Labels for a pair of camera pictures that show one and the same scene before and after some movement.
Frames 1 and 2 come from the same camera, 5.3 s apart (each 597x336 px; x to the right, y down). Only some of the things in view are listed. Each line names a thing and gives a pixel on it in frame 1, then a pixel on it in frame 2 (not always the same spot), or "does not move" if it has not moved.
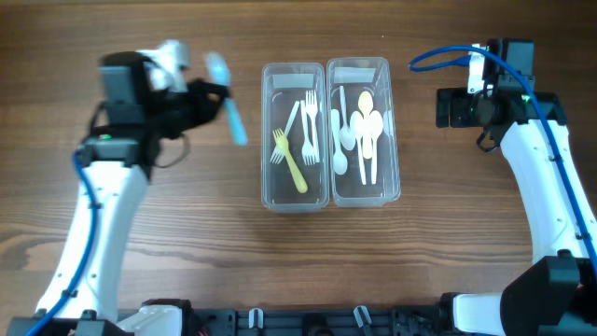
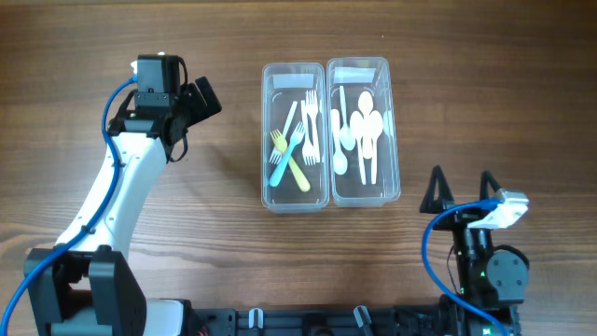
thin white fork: x=312 y=110 does not move
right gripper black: x=458 y=117 to x=445 y=197
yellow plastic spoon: x=366 y=105 does not move
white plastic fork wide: x=220 y=69 to x=297 y=136
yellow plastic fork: x=298 y=177 does not move
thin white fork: x=308 y=148 does not move
